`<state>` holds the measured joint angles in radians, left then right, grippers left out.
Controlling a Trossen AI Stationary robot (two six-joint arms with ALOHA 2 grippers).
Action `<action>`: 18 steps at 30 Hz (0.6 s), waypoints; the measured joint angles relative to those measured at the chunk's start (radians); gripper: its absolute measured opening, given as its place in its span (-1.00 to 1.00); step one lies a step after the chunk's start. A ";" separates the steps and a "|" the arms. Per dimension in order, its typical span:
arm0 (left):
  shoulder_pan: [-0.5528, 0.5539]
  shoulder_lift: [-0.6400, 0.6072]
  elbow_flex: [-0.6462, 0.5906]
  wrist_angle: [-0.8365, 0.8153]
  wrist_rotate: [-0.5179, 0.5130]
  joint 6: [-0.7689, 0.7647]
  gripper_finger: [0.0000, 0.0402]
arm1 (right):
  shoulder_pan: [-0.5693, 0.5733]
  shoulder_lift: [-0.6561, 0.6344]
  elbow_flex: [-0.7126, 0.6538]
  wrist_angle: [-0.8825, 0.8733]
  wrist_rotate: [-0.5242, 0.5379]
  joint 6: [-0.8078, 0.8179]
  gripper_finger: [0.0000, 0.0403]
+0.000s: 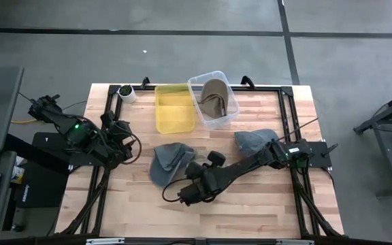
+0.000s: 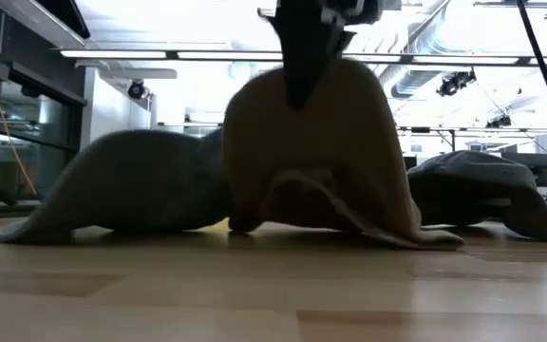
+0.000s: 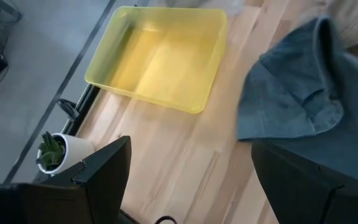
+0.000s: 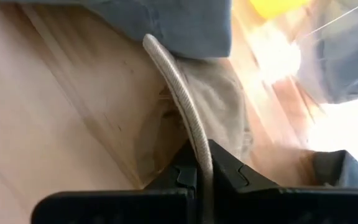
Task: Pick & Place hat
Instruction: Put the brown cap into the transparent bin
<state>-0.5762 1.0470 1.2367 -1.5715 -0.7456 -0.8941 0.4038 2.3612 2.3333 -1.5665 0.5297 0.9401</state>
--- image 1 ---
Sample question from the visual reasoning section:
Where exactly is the yellow cable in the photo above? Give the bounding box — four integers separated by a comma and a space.
10, 118, 39, 125

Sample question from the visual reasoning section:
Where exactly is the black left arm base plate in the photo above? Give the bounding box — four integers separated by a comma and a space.
68, 149, 118, 167

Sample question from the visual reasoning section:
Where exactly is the clear plastic bin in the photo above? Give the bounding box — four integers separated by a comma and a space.
186, 70, 240, 130

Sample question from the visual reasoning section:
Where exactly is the yellow plastic bin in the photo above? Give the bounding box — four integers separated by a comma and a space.
154, 83, 197, 135

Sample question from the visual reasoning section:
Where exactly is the dark metal stand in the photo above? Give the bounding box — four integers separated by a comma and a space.
353, 86, 392, 199

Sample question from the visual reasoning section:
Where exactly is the black Trossen mat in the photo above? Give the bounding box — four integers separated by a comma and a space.
12, 131, 71, 209

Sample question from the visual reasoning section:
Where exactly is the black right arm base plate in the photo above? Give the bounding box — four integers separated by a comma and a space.
282, 141, 333, 168

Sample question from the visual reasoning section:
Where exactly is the small plant in white pot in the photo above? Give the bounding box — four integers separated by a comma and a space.
117, 84, 137, 105

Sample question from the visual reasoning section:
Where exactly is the black aluminium frame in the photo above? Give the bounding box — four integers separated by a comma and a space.
55, 83, 345, 238

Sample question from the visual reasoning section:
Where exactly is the thin black cable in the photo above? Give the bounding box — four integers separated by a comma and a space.
277, 117, 319, 142

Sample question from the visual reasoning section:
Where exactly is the tan cap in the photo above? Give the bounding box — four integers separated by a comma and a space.
198, 78, 230, 119

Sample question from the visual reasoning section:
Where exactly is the small printed box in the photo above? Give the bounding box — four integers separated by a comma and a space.
11, 155, 26, 185

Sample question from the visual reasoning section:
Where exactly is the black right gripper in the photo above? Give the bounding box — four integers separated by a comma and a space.
178, 161, 217, 207

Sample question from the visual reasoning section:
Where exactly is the silver bracket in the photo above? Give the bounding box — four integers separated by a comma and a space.
86, 238, 125, 245
276, 239, 315, 245

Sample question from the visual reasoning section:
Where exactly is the black clamp lever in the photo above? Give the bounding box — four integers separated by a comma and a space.
321, 143, 339, 158

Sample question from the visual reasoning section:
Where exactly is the grey denim cap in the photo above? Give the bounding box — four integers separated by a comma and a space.
233, 128, 280, 158
148, 142, 197, 189

